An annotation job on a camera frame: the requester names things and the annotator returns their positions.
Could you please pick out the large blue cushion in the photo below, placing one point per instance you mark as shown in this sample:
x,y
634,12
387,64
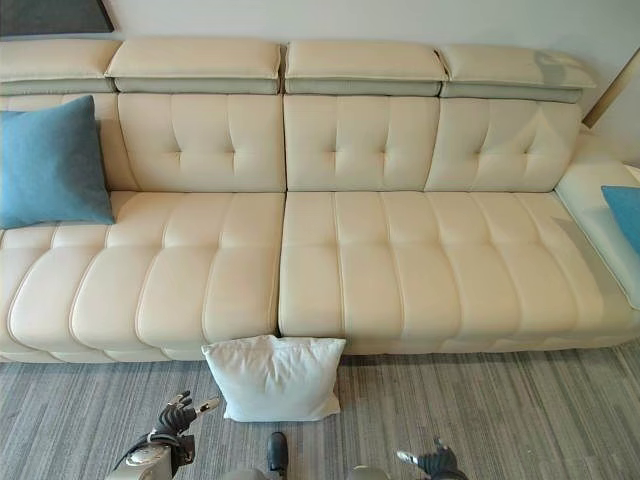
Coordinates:
x,y
47,165

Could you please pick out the dark robot foot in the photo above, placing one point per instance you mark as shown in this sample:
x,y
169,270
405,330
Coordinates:
x,y
276,450

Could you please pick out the grey striped carpet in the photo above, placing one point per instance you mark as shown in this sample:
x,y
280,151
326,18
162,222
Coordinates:
x,y
450,400

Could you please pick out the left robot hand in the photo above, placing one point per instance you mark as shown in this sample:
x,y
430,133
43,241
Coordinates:
x,y
176,415

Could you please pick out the cream leather sectional sofa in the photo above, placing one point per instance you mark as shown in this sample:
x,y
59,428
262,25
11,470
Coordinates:
x,y
320,240

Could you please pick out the dark framed wall picture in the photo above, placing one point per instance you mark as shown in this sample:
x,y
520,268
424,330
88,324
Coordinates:
x,y
52,16

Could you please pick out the white cushion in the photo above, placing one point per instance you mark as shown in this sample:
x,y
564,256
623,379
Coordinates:
x,y
277,377

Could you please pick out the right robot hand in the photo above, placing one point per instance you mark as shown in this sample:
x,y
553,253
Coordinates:
x,y
434,459

